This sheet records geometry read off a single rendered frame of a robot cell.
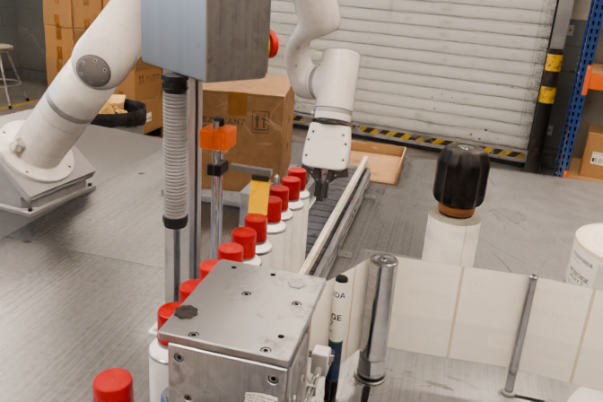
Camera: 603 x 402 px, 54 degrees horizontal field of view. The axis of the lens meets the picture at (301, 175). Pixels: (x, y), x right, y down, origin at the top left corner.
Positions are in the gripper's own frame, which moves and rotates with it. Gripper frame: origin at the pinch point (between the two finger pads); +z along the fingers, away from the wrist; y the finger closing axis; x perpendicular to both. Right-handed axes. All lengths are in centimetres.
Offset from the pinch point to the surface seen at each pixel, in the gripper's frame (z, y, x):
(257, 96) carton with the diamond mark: -21.4, -22.5, 13.9
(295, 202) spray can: 2.0, 1.4, -30.6
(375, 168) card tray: -10, 5, 63
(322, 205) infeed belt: 3.4, -1.8, 14.1
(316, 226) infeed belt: 7.8, -0.4, 2.1
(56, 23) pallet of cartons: -93, -268, 265
